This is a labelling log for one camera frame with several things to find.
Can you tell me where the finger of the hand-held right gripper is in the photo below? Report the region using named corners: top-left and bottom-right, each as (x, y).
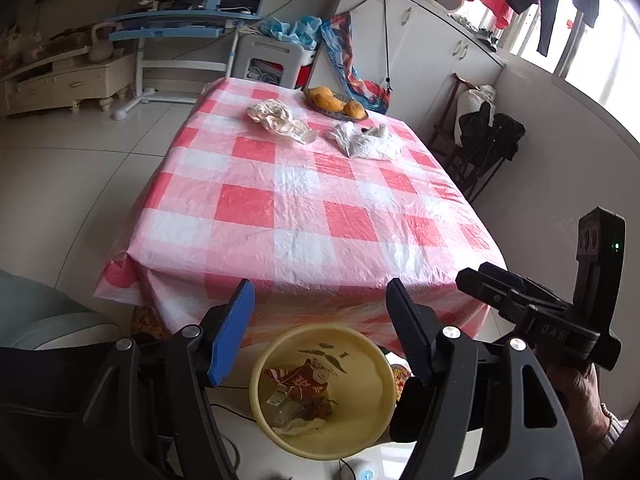
top-left (478, 261), bottom-right (574, 311)
top-left (456, 267), bottom-right (547, 331)

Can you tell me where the grey sofa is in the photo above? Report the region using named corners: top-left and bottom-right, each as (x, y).
top-left (0, 270), bottom-right (121, 351)

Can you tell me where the black garment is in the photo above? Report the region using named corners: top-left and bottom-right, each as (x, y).
top-left (459, 102), bottom-right (526, 161)

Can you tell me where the white plastic stool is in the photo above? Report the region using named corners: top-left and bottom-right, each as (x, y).
top-left (234, 35), bottom-right (318, 88)

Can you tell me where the red checked tablecloth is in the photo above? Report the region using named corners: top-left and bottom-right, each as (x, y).
top-left (102, 77), bottom-right (508, 356)

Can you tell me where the colourful printed bag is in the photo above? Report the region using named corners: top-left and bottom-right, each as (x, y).
top-left (320, 14), bottom-right (393, 115)

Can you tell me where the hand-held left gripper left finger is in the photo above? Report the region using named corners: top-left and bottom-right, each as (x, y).
top-left (57, 278), bottom-right (257, 480)

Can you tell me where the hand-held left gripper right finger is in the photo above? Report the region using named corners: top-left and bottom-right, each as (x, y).
top-left (386, 278), bottom-right (586, 480)

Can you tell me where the dark wicker basket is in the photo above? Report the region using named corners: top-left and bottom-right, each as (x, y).
top-left (302, 89), bottom-right (370, 122)

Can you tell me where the person's right forearm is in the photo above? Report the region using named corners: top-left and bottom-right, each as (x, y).
top-left (597, 402), bottom-right (631, 461)

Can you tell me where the crumpled white paper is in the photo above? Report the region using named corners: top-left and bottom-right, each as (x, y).
top-left (272, 416), bottom-right (327, 436)

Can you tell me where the crumpled white plastic bag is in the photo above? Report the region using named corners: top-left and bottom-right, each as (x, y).
top-left (327, 122), bottom-right (404, 161)

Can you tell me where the black cord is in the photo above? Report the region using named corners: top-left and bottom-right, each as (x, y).
top-left (345, 0), bottom-right (394, 97)

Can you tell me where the white cabinet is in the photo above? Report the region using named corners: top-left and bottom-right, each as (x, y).
top-left (332, 0), bottom-right (506, 136)

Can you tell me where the blue plastic bag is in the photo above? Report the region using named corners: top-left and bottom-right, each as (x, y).
top-left (260, 15), bottom-right (321, 51)

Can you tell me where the cream television cabinet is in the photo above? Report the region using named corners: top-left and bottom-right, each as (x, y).
top-left (0, 52), bottom-right (136, 116)

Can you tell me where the wooden chair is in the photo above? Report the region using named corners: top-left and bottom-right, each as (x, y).
top-left (430, 72), bottom-right (526, 203)

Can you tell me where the floral cloth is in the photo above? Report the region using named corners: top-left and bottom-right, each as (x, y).
top-left (131, 305), bottom-right (168, 343)

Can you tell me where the blue study desk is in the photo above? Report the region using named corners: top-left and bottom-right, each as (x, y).
top-left (105, 0), bottom-right (273, 121)

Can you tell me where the torn red paper wrapper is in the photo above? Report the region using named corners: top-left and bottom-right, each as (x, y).
top-left (265, 362), bottom-right (328, 401)

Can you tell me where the yellow waste bin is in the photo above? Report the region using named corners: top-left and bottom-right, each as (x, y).
top-left (249, 323), bottom-right (398, 461)

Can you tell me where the person's right hand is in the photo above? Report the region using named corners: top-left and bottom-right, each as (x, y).
top-left (547, 364), bottom-right (613, 441)

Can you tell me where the white round device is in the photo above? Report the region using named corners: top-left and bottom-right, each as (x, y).
top-left (345, 457), bottom-right (387, 480)

